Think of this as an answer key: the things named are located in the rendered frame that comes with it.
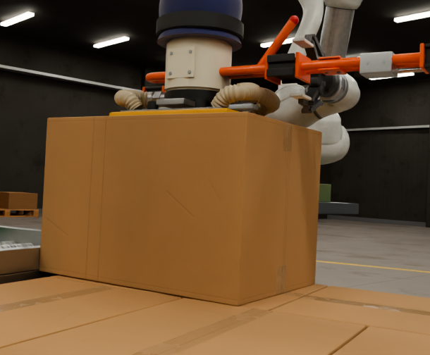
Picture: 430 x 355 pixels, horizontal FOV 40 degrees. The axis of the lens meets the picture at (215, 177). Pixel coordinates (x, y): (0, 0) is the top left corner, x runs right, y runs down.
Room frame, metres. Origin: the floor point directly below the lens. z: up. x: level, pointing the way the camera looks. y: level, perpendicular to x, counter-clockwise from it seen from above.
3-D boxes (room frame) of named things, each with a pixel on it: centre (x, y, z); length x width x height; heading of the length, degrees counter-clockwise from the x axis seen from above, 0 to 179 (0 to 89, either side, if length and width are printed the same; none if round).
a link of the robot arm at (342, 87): (1.58, -0.30, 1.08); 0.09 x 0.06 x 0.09; 61
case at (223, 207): (1.53, 0.08, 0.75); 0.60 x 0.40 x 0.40; 57
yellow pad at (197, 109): (1.43, 0.10, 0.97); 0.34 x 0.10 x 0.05; 60
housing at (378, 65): (1.28, -0.35, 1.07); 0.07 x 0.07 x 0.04; 60
